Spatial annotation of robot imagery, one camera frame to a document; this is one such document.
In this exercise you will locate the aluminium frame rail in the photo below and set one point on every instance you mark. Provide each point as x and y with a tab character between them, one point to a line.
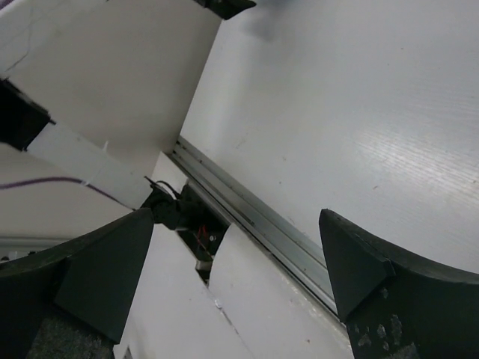
296	251

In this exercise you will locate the white foil cover panel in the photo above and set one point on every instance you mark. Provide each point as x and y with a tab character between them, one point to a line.
273	315

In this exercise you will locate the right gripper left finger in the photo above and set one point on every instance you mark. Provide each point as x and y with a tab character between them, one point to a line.
73	300

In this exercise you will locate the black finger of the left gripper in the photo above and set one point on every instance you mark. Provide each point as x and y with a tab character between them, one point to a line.
226	9

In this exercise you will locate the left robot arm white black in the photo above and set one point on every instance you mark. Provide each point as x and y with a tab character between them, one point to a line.
98	89

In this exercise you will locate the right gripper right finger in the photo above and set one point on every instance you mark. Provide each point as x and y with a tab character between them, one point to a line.
394	303

